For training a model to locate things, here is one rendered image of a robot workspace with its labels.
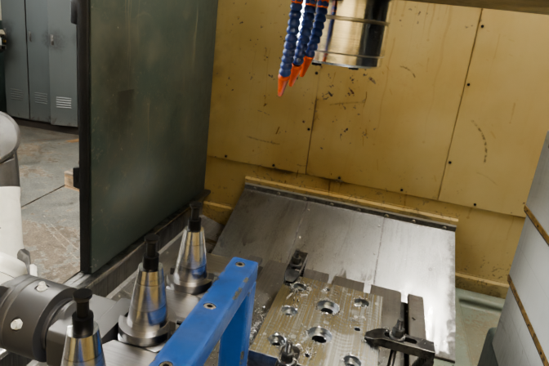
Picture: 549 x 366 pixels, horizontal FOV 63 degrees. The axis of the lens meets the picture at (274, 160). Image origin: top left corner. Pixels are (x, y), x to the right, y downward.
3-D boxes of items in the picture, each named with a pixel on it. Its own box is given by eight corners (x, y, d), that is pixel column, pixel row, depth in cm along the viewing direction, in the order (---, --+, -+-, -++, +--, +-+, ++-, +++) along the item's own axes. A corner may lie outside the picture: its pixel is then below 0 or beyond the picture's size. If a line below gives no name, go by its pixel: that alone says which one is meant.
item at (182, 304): (134, 311, 55) (134, 305, 55) (156, 288, 60) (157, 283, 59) (186, 327, 53) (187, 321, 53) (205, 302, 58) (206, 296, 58)
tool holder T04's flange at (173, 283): (207, 305, 59) (208, 289, 58) (161, 300, 59) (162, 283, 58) (216, 280, 65) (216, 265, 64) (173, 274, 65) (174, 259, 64)
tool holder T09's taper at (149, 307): (154, 336, 48) (157, 282, 46) (118, 324, 49) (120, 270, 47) (176, 314, 52) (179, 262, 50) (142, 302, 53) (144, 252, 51)
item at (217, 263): (176, 268, 65) (176, 263, 65) (193, 252, 70) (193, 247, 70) (221, 280, 63) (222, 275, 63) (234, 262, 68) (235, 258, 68)
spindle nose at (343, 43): (390, 72, 70) (406, -10, 67) (288, 60, 70) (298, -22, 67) (373, 64, 86) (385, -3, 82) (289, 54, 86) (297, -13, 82)
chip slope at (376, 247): (168, 319, 144) (172, 247, 137) (239, 235, 207) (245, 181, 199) (461, 404, 124) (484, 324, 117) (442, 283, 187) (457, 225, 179)
